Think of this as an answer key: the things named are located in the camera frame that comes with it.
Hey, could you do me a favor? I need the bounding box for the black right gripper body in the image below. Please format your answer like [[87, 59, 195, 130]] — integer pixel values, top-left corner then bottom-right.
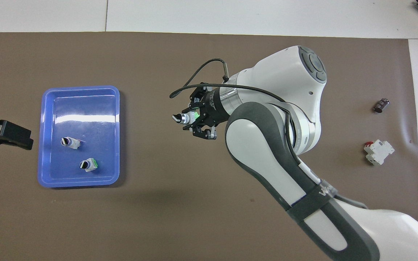
[[200, 88, 231, 126]]

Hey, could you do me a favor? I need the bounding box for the green-base knob switch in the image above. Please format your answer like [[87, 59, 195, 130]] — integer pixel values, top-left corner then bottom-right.
[[79, 158, 99, 173], [172, 112, 199, 126]]

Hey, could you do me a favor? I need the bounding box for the blue plastic tray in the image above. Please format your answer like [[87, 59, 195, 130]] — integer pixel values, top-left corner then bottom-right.
[[37, 86, 120, 188]]

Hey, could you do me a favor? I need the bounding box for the brown table mat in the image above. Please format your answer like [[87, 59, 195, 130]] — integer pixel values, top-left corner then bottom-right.
[[0, 32, 418, 261]]

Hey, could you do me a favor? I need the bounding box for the small black terminal block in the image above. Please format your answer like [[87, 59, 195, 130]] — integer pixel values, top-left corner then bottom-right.
[[373, 98, 391, 113]]

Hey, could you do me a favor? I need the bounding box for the white circuit breaker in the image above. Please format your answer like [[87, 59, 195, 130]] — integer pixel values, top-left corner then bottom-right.
[[364, 140, 395, 166]]

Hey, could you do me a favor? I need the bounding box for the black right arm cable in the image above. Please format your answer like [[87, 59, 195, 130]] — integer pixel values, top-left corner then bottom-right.
[[169, 59, 369, 209]]

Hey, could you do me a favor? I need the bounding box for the red-base knob switch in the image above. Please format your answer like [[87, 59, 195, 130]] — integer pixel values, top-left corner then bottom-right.
[[60, 136, 83, 150]]

